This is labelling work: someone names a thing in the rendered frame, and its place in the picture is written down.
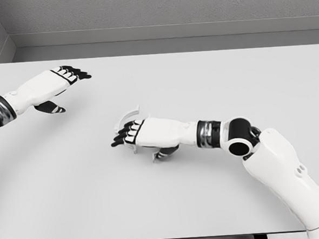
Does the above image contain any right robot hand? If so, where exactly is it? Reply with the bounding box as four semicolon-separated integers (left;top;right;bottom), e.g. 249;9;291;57
109;116;184;163

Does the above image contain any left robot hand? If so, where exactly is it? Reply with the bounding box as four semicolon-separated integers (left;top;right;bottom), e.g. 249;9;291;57
23;64;95;116

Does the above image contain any thin white pipe clamp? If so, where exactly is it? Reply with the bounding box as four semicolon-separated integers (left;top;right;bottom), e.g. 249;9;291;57
125;140;160;165
113;104;143;134

